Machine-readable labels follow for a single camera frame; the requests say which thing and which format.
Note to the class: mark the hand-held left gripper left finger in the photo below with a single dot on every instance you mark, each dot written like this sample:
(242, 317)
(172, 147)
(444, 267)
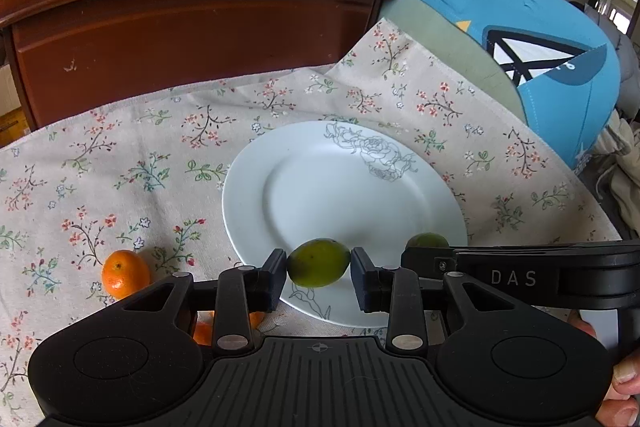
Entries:
(278, 279)

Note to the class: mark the white plate with flower drawing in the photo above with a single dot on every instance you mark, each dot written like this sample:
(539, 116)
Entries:
(320, 187)

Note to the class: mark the orange mandarin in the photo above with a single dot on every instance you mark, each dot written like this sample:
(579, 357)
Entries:
(202, 335)
(125, 274)

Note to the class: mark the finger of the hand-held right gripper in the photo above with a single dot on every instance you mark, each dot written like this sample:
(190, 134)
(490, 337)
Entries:
(425, 259)

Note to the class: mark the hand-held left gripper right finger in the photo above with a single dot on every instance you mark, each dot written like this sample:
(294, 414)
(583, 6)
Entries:
(360, 279)

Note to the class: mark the round green fruit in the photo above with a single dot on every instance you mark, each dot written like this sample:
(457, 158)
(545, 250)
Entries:
(426, 240)

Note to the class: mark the person's right hand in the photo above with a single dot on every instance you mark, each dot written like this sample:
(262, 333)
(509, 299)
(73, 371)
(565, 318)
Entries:
(625, 372)

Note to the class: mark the white crumpled cloth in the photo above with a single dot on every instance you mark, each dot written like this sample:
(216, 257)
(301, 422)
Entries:
(620, 157)

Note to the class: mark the floral tablecloth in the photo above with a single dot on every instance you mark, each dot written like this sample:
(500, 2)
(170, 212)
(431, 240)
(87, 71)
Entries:
(150, 147)

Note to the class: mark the large oval green fruit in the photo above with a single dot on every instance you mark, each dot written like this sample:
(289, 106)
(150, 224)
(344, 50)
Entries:
(318, 263)

